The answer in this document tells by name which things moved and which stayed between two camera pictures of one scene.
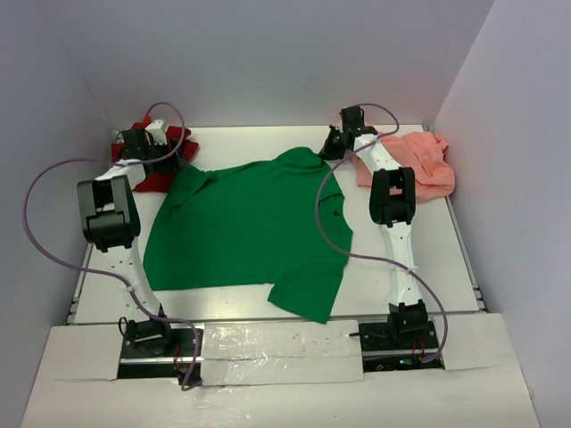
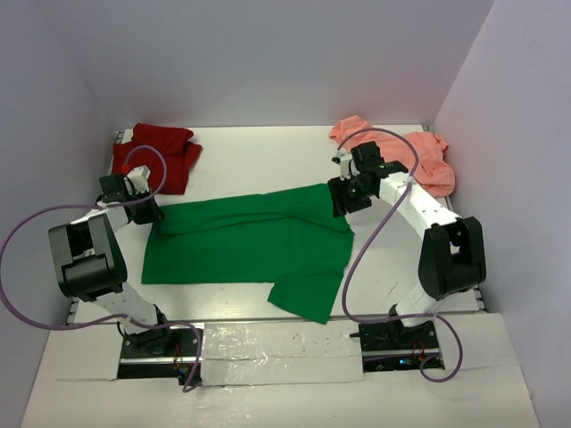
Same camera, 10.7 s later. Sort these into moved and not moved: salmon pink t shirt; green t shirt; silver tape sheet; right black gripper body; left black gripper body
Moved: right black gripper body; left black gripper body; green t shirt
Not moved: silver tape sheet; salmon pink t shirt
